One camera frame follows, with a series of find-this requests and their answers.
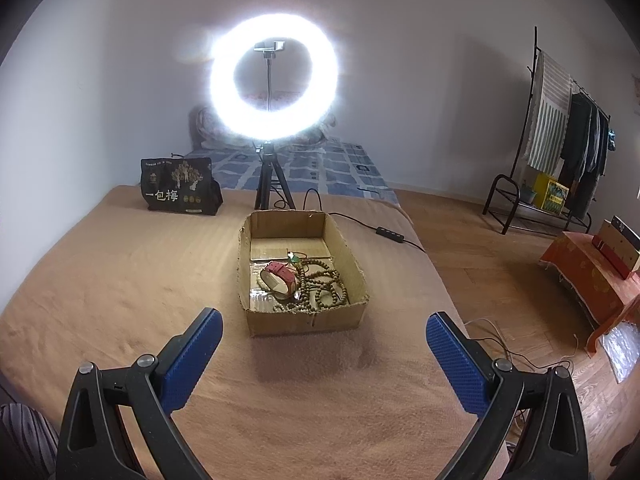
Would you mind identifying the wooden bead necklace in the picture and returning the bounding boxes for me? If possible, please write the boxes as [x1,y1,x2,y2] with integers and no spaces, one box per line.
[272,256,351,313]

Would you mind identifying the striped hanging towel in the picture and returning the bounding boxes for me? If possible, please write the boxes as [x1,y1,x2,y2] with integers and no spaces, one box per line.
[525,50,574,177]

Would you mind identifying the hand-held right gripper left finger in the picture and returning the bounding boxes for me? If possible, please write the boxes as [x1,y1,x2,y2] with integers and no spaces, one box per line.
[55,306,223,480]

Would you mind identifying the dark blue hanging garment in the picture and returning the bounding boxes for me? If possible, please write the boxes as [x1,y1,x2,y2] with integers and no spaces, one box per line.
[595,115,617,177]

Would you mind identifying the tan flat box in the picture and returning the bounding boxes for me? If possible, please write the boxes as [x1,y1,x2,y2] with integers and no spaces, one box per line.
[597,216,640,272]

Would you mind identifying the black tripod stand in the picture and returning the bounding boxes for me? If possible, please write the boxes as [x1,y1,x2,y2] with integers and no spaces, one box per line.
[252,40,297,211]

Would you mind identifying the ring light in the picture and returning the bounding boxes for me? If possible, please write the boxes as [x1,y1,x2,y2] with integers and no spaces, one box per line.
[206,12,344,142]

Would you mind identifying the cardboard box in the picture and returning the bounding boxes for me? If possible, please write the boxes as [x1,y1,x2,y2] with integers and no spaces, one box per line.
[236,210,371,338]

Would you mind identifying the black printed bag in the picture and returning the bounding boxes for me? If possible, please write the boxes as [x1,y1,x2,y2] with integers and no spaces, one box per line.
[140,156,224,217]

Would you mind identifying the black cable with inline controller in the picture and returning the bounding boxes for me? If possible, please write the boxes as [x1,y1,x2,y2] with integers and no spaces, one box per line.
[272,188,426,253]

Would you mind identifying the red flat box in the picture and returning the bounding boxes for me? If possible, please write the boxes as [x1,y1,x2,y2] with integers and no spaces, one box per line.
[592,234,634,281]

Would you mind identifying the blue patterned sheet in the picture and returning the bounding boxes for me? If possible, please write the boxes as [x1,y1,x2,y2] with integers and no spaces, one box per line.
[182,139,401,206]

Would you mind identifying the bubble wrap sheet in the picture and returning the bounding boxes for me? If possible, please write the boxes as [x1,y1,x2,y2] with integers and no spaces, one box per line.
[597,321,640,384]

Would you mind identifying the leather strap wristwatch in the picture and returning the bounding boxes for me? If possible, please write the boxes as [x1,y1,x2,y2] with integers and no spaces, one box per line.
[258,260,301,301]

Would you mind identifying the black metal clothes rack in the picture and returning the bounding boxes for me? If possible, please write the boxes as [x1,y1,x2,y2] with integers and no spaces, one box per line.
[482,26,615,237]

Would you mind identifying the person's striped pants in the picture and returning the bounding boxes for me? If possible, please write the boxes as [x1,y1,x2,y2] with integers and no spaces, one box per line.
[0,403,60,480]

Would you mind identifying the folded floral quilt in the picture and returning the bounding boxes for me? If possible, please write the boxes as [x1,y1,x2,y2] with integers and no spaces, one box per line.
[188,104,339,152]

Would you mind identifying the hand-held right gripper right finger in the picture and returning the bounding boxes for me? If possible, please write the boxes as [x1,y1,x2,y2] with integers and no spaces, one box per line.
[425,311,590,480]

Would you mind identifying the low table with orange cloth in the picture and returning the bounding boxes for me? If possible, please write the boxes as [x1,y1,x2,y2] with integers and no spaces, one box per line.
[539,230,640,359]

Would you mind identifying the yellow box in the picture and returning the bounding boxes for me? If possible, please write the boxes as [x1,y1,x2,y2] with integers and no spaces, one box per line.
[532,172,571,212]

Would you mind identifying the thin floor wires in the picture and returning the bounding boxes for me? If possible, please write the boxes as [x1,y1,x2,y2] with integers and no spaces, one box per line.
[462,317,587,377]

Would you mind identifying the dark hanging coat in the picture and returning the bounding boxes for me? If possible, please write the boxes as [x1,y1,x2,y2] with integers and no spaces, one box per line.
[559,92,602,219]

